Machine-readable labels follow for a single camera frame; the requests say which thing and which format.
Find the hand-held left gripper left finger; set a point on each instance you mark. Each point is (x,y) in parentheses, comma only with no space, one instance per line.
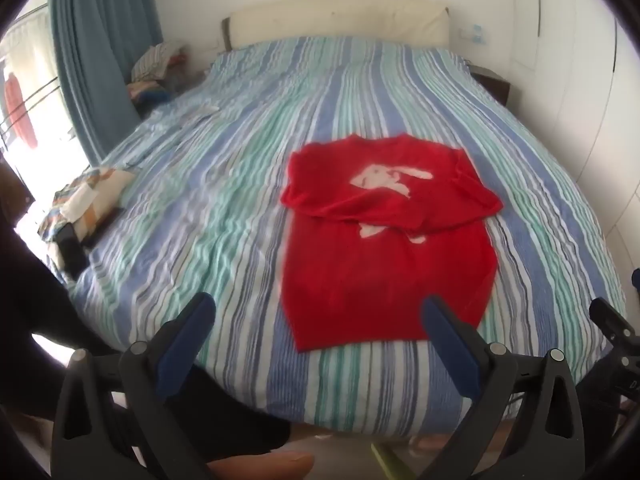
(186,340)

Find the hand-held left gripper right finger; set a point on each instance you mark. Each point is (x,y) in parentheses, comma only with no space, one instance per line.
(450,345)

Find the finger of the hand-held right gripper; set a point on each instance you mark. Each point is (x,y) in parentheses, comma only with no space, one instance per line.
(610,322)
(636,280)

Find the red knit sweater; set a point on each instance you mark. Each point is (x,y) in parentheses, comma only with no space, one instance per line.
(380,270)

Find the green object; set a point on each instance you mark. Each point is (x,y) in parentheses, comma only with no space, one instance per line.
(392,462)

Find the black flat object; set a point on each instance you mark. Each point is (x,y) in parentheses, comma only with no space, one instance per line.
(72,252)

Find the striped bed sheet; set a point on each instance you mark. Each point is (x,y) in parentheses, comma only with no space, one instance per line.
(225,200)

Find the person's bare foot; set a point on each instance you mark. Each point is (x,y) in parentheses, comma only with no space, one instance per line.
(260,466)

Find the person's black trouser leg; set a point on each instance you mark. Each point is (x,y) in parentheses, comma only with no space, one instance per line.
(45,300)

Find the patterned pillow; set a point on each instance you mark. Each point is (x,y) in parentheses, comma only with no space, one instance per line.
(82,197)

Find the white wardrobe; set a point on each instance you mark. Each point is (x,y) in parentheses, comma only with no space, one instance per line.
(585,70)

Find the dark wooden nightstand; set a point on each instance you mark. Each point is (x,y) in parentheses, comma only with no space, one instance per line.
(495,85)

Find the striped folded cloth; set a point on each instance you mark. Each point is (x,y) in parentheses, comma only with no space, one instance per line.
(152,62)

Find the red hanging garment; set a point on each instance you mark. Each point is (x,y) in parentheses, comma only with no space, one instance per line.
(20,115)

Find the black window railing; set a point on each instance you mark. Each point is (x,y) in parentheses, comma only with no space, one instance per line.
(35,92)

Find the blue curtain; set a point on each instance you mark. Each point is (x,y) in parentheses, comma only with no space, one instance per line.
(95,50)

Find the cream padded headboard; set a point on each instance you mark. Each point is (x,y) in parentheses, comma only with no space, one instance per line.
(340,22)

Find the wall socket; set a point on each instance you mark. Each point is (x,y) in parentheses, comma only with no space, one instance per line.
(475,34)

